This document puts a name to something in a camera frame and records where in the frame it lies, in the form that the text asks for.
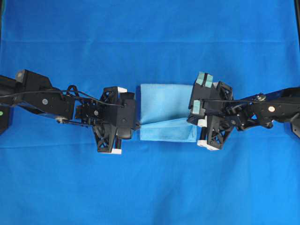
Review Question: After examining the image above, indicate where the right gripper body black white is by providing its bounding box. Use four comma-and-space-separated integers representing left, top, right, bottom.
187, 82, 235, 150

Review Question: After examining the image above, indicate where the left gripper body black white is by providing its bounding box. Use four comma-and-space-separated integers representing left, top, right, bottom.
75, 86, 127, 154

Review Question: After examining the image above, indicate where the light blue towel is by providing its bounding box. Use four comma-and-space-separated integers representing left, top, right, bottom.
140, 84, 197, 143

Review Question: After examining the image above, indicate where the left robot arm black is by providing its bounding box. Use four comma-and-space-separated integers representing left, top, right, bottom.
0, 69, 135, 154

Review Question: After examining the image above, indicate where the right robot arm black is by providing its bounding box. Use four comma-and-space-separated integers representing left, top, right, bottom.
187, 82, 300, 150

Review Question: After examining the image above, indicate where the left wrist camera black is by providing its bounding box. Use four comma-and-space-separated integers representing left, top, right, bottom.
116, 92, 140, 140

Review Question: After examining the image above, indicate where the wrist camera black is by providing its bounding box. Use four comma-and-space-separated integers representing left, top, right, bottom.
116, 92, 140, 140
188, 72, 213, 115

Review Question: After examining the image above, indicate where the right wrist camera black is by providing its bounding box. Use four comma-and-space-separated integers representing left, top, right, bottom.
188, 72, 213, 115

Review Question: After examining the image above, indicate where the right camera cable black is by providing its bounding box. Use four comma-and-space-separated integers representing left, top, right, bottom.
201, 93, 267, 115

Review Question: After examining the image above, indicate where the camera cable black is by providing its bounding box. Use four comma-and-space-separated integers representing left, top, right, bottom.
201, 93, 267, 115
0, 84, 125, 108

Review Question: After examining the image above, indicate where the left camera cable black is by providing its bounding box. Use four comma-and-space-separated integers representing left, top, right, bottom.
0, 84, 125, 108

